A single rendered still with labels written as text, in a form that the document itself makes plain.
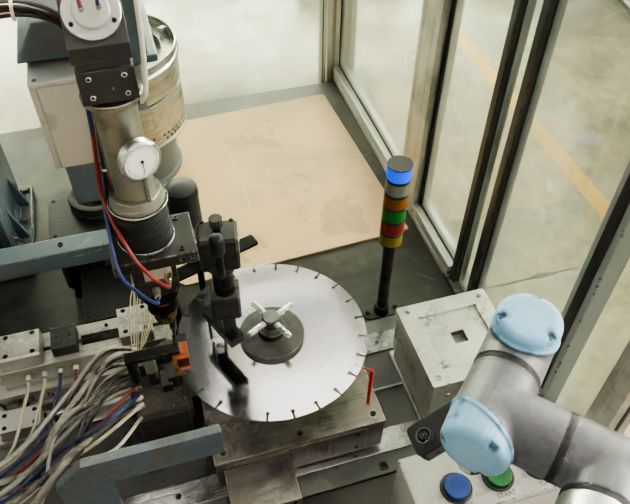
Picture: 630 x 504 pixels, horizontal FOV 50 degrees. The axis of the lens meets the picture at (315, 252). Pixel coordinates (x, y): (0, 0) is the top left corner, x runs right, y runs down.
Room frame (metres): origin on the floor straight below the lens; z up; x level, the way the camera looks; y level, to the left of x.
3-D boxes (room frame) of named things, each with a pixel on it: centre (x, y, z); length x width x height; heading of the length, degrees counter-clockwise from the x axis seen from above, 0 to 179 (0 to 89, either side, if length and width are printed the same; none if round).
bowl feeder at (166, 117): (1.38, 0.47, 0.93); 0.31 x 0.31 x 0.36
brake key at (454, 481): (0.45, -0.22, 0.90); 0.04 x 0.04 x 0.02
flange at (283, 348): (0.70, 0.07, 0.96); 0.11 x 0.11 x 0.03
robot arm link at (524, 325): (0.45, -0.23, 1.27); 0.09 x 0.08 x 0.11; 150
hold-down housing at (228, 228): (0.65, 0.13, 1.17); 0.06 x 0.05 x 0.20; 98
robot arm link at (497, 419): (0.36, -0.20, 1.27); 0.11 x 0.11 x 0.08; 60
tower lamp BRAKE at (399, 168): (0.91, -0.14, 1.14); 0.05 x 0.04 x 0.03; 17
